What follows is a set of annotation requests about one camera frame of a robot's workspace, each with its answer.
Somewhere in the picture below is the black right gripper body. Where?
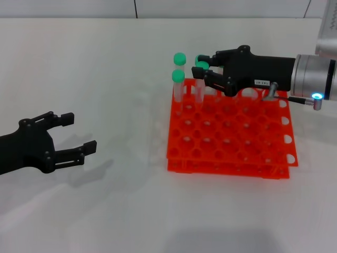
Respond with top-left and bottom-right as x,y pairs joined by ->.
215,45 -> 296,98

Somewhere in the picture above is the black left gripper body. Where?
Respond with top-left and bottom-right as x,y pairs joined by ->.
0,116 -> 55,176

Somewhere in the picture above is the orange test tube rack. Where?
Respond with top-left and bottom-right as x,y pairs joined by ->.
166,77 -> 299,180

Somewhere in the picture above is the right gripper connector cable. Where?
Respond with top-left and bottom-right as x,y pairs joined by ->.
262,82 -> 325,111

